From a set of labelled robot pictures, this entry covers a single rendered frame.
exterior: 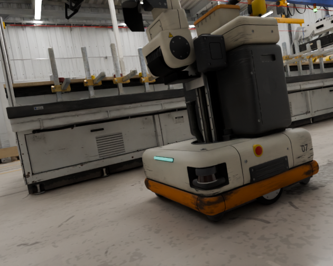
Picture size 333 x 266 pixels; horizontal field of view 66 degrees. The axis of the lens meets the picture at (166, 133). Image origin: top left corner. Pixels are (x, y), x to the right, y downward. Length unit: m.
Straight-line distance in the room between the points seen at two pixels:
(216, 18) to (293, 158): 0.76
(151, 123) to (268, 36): 1.62
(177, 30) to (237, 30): 0.25
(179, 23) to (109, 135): 1.50
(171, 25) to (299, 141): 0.76
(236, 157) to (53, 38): 9.25
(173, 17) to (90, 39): 9.01
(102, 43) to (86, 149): 8.07
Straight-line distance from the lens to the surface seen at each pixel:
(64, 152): 2.38
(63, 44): 9.90
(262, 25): 1.29
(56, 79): 2.17
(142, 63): 2.39
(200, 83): 1.25
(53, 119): 2.15
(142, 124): 2.56
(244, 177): 1.05
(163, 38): 1.14
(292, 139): 1.26
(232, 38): 1.22
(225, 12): 1.39
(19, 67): 9.59
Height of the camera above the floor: 0.43
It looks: 3 degrees down
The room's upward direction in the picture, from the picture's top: 10 degrees counter-clockwise
